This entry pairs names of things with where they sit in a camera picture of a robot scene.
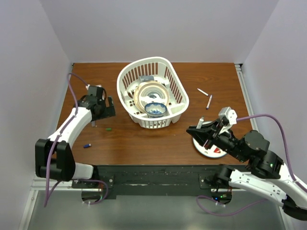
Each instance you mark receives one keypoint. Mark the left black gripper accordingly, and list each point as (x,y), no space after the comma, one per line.
(108,111)

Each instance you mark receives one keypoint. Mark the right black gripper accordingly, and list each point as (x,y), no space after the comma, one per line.
(205,132)

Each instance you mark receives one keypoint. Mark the white marker pen green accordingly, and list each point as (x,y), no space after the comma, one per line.
(200,122)

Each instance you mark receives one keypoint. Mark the white marker pen blue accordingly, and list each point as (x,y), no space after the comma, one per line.
(209,102)

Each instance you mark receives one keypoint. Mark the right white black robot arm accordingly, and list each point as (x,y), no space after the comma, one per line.
(270,176)

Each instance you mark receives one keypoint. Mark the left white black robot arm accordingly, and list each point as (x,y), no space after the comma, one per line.
(53,156)

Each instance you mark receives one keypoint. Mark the small white pen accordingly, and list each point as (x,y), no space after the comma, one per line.
(203,92)

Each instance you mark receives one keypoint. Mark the watermelon pattern plate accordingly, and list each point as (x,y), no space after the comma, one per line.
(213,152)

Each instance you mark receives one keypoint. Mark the blue white patterned bowl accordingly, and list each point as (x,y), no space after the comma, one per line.
(155,110)

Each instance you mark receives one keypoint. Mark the tan rimmed plate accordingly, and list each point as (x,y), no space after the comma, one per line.
(148,92)

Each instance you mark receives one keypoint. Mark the grey object in basket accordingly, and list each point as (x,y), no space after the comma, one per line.
(145,78)

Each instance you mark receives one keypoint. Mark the white plastic dish basket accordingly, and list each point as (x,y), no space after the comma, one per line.
(164,73)

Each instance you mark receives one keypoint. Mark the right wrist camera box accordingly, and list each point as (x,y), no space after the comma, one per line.
(227,118)

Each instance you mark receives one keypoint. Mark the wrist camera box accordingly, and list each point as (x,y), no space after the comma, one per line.
(227,118)
(96,91)

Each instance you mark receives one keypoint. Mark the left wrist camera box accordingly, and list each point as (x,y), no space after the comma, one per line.
(96,91)

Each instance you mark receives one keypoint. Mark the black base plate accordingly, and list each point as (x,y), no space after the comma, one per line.
(152,180)

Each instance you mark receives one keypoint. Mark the aluminium rail frame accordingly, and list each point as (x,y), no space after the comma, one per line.
(241,79)

